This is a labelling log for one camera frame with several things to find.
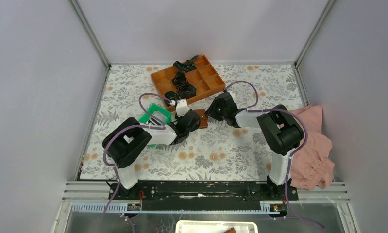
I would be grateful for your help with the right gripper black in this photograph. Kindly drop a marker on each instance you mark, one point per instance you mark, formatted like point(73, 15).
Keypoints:
point(211, 111)

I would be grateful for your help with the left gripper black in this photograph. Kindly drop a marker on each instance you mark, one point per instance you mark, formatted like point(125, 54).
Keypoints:
point(177, 118)

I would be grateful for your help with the brown leather card holder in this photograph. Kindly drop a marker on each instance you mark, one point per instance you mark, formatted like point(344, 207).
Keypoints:
point(203, 118)

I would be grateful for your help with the green plastic card box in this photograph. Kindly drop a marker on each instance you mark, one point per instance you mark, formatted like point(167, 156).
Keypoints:
point(160, 119)

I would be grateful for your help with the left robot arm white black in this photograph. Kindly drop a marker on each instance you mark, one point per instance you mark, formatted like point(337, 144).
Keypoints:
point(123, 146)

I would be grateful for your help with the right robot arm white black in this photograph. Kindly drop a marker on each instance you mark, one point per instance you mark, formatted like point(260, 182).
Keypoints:
point(284, 132)

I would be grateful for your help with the orange wooden compartment tray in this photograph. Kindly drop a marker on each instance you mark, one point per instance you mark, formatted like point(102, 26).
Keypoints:
point(204, 78)

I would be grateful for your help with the black items in tray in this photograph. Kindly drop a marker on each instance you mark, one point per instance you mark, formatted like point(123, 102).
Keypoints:
point(184, 89)

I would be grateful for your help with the pink crumpled cloth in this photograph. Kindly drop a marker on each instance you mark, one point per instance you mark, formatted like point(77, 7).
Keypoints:
point(311, 166)

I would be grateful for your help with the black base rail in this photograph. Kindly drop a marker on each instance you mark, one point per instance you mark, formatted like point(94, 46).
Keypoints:
point(208, 196)

